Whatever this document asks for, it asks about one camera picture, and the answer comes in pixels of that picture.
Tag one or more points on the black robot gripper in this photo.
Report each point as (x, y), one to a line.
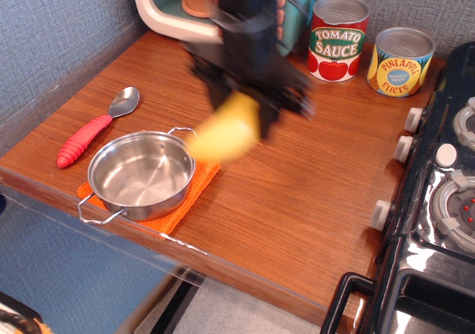
(247, 60)

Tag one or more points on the yellow toy banana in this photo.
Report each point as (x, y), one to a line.
(229, 133)

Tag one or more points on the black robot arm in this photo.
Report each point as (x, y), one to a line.
(249, 8)

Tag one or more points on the orange knitted cloth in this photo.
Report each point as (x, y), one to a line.
(203, 176)

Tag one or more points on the orange microwave turntable plate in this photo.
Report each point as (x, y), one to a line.
(198, 8)

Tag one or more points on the teal toy microwave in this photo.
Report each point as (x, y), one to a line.
(166, 17)

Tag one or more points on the stainless steel pot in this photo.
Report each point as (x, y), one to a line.
(144, 175)

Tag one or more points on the tomato sauce can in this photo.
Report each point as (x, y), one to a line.
(336, 39)

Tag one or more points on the pineapple slices can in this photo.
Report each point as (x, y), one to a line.
(400, 61)

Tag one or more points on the black toy stove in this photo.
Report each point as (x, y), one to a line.
(424, 281)

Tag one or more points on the red-handled metal spoon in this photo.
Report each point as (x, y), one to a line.
(123, 104)

